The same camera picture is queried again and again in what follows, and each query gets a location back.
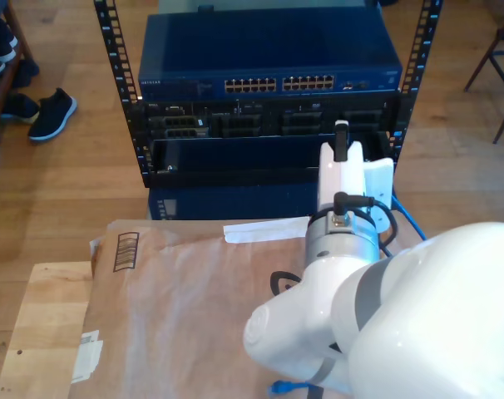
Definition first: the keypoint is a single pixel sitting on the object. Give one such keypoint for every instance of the black server unit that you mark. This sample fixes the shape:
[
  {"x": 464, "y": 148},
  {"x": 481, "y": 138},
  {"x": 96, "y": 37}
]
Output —
[{"x": 256, "y": 109}]

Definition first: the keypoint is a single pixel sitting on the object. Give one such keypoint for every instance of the long white tape strip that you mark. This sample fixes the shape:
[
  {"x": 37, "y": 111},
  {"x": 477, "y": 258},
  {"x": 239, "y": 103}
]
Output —
[{"x": 260, "y": 232}]

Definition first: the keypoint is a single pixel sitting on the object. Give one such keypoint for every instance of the white paper label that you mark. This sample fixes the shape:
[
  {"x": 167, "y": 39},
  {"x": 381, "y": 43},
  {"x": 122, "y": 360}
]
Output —
[{"x": 87, "y": 353}]

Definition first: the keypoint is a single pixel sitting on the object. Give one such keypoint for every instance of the brown packing paper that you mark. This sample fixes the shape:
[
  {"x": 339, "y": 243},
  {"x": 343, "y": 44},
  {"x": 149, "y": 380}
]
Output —
[{"x": 173, "y": 311}]

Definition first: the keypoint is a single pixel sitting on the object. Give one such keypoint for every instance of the wooden shoe rack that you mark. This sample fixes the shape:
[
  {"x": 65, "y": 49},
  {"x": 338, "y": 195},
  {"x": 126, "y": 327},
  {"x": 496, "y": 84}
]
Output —
[{"x": 21, "y": 29}]

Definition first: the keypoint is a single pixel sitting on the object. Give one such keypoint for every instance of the black sneaker white sole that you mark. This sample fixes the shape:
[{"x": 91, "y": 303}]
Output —
[{"x": 52, "y": 116}]

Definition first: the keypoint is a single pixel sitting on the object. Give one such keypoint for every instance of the black rack frame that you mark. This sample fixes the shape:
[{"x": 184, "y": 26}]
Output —
[{"x": 115, "y": 50}]

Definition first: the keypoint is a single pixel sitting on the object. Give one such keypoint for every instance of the dark shoe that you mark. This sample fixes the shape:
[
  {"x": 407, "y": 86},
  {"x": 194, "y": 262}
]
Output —
[{"x": 27, "y": 72}]

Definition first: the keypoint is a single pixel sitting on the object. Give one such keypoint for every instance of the dark metal chair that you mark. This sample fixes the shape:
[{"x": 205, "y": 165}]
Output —
[{"x": 498, "y": 45}]

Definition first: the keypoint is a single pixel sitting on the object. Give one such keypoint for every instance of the blue network switch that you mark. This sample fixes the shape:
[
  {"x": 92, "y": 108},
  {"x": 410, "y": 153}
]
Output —
[{"x": 268, "y": 45}]

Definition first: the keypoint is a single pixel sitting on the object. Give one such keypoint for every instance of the black chassis blue panel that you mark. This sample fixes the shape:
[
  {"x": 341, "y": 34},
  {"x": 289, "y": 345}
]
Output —
[{"x": 235, "y": 154}]

